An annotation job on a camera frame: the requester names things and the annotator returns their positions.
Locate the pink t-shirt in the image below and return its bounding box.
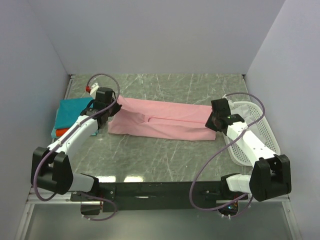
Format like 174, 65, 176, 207
108, 96, 216, 141

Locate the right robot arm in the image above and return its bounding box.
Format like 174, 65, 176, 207
205, 98, 292, 202

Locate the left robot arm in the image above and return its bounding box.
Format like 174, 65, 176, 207
30, 87, 121, 202

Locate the white t-shirt in basket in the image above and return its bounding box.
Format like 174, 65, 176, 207
230, 105, 255, 125

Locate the teal folded t-shirt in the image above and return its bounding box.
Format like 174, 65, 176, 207
51, 97, 93, 139

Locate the white plastic basket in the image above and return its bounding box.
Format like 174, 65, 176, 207
223, 101, 281, 167

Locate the orange folded t-shirt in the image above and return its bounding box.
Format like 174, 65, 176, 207
55, 128, 69, 137

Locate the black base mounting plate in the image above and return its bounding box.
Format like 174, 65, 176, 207
69, 181, 250, 217

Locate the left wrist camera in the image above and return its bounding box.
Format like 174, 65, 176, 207
85, 83, 100, 95

